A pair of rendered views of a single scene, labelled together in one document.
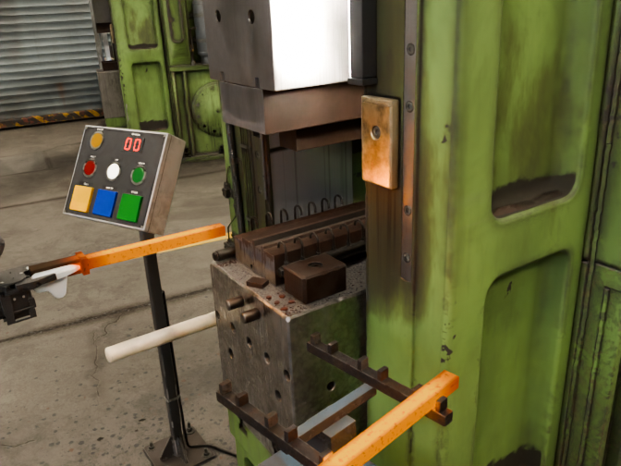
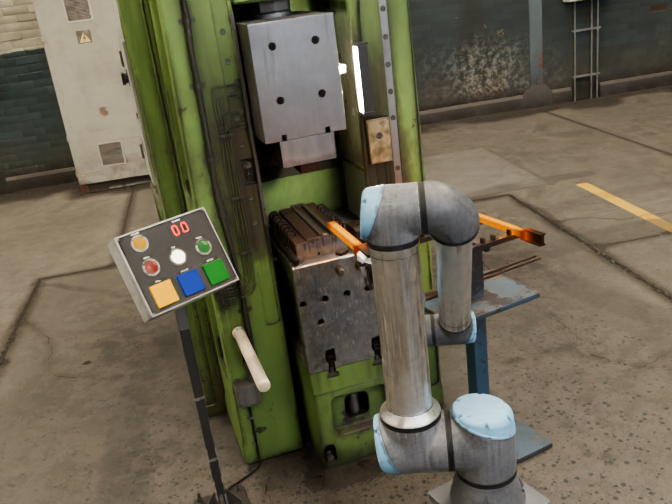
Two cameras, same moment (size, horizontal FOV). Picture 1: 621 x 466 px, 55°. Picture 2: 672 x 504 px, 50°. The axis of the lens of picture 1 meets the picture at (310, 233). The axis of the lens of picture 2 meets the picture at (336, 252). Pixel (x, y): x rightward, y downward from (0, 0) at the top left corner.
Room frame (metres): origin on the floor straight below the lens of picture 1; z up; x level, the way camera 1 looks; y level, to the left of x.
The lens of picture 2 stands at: (0.53, 2.53, 1.90)
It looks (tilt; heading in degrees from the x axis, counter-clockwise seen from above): 21 degrees down; 288
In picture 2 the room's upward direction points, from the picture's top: 7 degrees counter-clockwise
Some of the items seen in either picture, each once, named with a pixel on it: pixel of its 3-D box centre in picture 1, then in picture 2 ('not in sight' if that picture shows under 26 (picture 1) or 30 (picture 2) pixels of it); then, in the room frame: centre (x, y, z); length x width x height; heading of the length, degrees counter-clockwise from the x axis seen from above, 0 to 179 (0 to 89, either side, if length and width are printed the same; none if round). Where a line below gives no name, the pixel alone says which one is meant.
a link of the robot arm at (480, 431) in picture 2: not in sight; (480, 436); (0.70, 1.02, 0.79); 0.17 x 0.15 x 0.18; 11
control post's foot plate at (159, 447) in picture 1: (177, 443); (220, 500); (1.77, 0.52, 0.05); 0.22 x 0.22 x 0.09; 33
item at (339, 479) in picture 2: not in sight; (353, 461); (1.32, 0.18, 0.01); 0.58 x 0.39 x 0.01; 33
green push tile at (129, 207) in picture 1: (130, 208); (215, 272); (1.60, 0.50, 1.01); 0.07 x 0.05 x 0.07; 58
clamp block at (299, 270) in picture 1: (315, 277); (361, 232); (1.23, -0.01, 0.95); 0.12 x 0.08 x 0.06; 123
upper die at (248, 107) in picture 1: (319, 95); (293, 139); (1.46, -0.03, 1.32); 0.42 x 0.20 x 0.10; 123
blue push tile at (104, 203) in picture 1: (105, 203); (190, 282); (1.66, 0.58, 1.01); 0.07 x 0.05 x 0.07; 58
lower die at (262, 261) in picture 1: (323, 235); (306, 228); (1.46, -0.03, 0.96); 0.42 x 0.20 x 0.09; 123
